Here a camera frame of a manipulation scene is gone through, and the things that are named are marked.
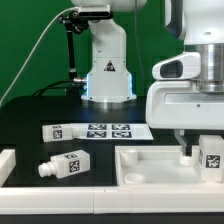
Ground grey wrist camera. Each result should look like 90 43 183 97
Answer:
152 52 201 80

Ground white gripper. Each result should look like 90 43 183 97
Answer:
146 81 224 157

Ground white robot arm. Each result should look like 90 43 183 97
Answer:
71 0 224 154

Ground black cables on table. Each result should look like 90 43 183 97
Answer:
31 77 88 97

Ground black camera stand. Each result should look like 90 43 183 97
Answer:
58 9 88 81

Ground white cable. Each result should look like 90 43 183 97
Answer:
0 5 79 108

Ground white tag sheet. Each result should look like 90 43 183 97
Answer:
73 122 155 141

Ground white square table top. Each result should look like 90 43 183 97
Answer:
115 145 216 185

